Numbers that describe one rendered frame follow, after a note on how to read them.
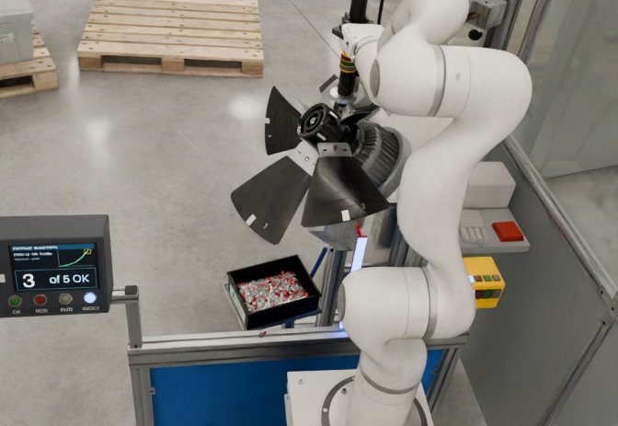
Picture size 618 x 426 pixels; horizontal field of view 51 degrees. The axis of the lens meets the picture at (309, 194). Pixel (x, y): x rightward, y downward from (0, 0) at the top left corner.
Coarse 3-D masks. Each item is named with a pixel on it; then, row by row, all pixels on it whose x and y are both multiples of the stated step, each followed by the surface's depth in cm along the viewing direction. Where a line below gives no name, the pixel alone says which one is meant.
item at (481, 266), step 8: (464, 264) 165; (472, 264) 165; (480, 264) 165; (488, 264) 166; (472, 272) 163; (480, 272) 163; (488, 272) 163; (496, 272) 164; (480, 288) 160; (488, 288) 161; (496, 288) 161; (480, 304) 164; (488, 304) 165; (496, 304) 165
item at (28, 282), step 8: (16, 272) 133; (24, 272) 133; (32, 272) 133; (16, 280) 133; (24, 280) 134; (32, 280) 134; (40, 280) 134; (24, 288) 134; (32, 288) 135; (40, 288) 135
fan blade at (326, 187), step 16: (320, 160) 174; (336, 160) 174; (352, 160) 175; (320, 176) 170; (336, 176) 170; (352, 176) 170; (320, 192) 167; (336, 192) 166; (352, 192) 166; (368, 192) 165; (304, 208) 165; (320, 208) 164; (336, 208) 163; (352, 208) 162; (384, 208) 160; (304, 224) 162; (320, 224) 161
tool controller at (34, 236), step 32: (0, 224) 135; (32, 224) 136; (64, 224) 137; (96, 224) 138; (0, 256) 131; (32, 256) 132; (64, 256) 133; (96, 256) 134; (0, 288) 134; (64, 288) 136; (96, 288) 137
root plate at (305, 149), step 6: (300, 144) 186; (306, 144) 186; (294, 150) 186; (300, 150) 186; (306, 150) 186; (312, 150) 186; (294, 156) 187; (300, 156) 186; (312, 156) 186; (318, 156) 185; (300, 162) 186; (306, 162) 186; (312, 162) 186; (306, 168) 186; (312, 168) 186; (312, 174) 186
